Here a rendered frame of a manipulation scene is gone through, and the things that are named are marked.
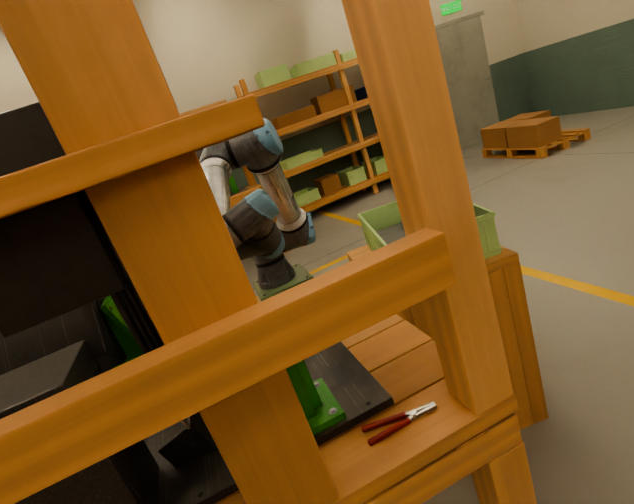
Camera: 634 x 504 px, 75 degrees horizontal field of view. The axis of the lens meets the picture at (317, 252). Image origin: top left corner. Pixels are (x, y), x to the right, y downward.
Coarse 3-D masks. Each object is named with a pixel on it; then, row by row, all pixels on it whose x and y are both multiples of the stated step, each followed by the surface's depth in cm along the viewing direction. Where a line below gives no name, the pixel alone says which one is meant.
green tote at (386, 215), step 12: (396, 204) 210; (360, 216) 205; (372, 216) 211; (384, 216) 211; (396, 216) 212; (480, 216) 152; (492, 216) 152; (372, 228) 180; (480, 228) 153; (492, 228) 154; (372, 240) 189; (492, 240) 155; (492, 252) 156
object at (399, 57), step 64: (0, 0) 44; (64, 0) 46; (128, 0) 47; (384, 0) 57; (64, 64) 47; (128, 64) 49; (384, 64) 60; (64, 128) 48; (128, 128) 50; (384, 128) 67; (448, 128) 64; (128, 192) 51; (192, 192) 54; (448, 192) 66; (128, 256) 53; (192, 256) 56; (192, 320) 57; (448, 320) 73; (256, 384) 62; (448, 384) 85; (256, 448) 65
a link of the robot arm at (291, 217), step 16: (272, 128) 125; (240, 144) 120; (256, 144) 120; (272, 144) 121; (240, 160) 123; (256, 160) 124; (272, 160) 126; (272, 176) 131; (272, 192) 136; (288, 192) 139; (288, 208) 142; (288, 224) 148; (304, 224) 150; (288, 240) 152; (304, 240) 153
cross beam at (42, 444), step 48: (432, 240) 61; (336, 288) 58; (384, 288) 60; (432, 288) 63; (192, 336) 56; (240, 336) 55; (288, 336) 57; (336, 336) 60; (96, 384) 52; (144, 384) 52; (192, 384) 54; (240, 384) 56; (0, 432) 49; (48, 432) 50; (96, 432) 51; (144, 432) 53; (0, 480) 49; (48, 480) 51
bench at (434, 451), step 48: (384, 336) 114; (384, 384) 96; (432, 384) 91; (432, 432) 79; (480, 432) 80; (336, 480) 76; (384, 480) 74; (432, 480) 78; (480, 480) 90; (528, 480) 87
